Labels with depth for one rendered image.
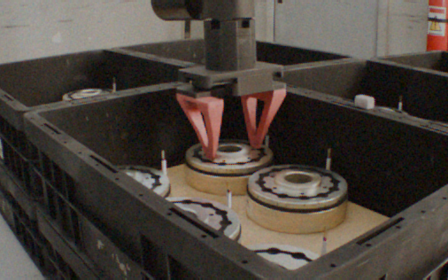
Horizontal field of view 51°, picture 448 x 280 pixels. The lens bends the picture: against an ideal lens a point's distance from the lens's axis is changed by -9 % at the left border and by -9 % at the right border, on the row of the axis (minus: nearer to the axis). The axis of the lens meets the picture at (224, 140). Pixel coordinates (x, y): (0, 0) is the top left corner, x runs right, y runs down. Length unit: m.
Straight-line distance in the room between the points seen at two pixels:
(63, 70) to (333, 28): 3.09
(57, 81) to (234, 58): 0.51
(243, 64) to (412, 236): 0.31
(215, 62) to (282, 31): 3.61
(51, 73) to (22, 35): 3.00
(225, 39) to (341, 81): 0.34
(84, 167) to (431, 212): 0.25
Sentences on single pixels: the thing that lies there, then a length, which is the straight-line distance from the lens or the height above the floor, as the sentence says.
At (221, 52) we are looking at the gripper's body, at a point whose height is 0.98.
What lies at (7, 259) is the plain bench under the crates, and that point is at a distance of 0.73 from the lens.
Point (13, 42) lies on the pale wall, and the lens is 3.93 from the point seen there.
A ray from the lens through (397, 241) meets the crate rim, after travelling 0.28.
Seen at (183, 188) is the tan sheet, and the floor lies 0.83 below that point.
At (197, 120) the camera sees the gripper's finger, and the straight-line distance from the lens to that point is 0.57.
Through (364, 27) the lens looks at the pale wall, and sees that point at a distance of 3.76.
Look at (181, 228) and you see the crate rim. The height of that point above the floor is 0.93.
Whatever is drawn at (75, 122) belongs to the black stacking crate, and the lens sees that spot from 0.56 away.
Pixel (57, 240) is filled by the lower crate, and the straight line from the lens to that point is 0.52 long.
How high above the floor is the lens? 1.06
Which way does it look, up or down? 18 degrees down
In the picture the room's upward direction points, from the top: straight up
